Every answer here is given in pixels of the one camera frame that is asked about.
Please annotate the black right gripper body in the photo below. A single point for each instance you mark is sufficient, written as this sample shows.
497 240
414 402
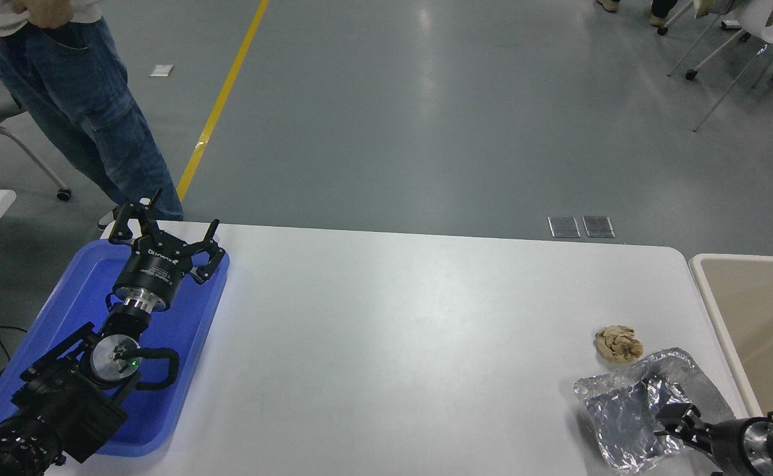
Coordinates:
733 446

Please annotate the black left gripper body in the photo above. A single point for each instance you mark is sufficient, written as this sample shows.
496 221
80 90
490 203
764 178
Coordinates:
151 274

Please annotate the foil plate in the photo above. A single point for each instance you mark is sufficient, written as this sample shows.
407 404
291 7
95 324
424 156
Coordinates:
617 410

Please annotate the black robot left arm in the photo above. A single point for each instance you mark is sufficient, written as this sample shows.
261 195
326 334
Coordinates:
62 403

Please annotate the metal floor plate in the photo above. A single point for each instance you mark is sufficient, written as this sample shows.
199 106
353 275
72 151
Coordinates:
564 227
598 227

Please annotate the person's hand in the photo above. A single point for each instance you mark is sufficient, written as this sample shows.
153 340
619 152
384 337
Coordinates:
55 12

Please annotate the blue plastic tray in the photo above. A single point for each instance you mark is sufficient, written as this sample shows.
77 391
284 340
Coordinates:
181 344

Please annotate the crumpled tan paper ball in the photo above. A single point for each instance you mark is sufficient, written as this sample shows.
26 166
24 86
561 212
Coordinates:
619 344

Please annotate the person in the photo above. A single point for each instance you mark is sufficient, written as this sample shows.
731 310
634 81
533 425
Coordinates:
664 10
88 112

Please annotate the large pale bin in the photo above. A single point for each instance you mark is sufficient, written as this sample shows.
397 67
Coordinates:
763 317

